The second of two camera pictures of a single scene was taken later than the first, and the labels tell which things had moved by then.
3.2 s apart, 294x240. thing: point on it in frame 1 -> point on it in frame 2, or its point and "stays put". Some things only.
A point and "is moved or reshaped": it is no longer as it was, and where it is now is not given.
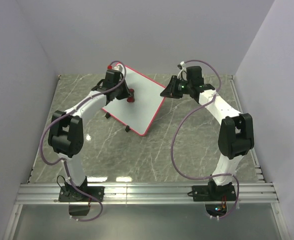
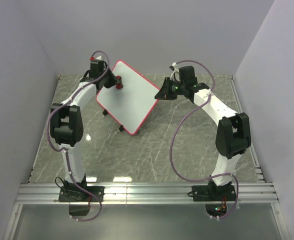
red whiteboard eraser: [131, 99] is moved or reshaped
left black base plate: [69, 194] stays put
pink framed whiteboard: [138, 115] is moved or reshaped
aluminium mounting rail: [144, 194] stays put
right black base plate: [205, 193] stays put
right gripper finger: [175, 85] -> [166, 84]
